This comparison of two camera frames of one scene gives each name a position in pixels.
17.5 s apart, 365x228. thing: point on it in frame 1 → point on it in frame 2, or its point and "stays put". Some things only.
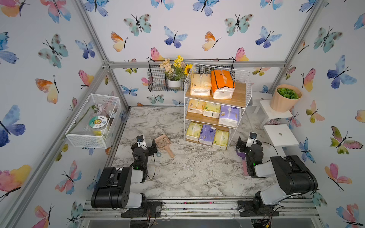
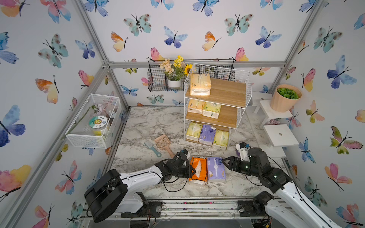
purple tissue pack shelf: (229, 116) → (216, 168)
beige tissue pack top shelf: (200, 84) stays put
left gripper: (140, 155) → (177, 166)
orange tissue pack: (222, 85) → (199, 164)
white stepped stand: (271, 112) stays put
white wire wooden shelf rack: (215, 99) stays put
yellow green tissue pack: (211, 109) stays put
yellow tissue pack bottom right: (221, 139) stays put
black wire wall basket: (157, 81) stays put
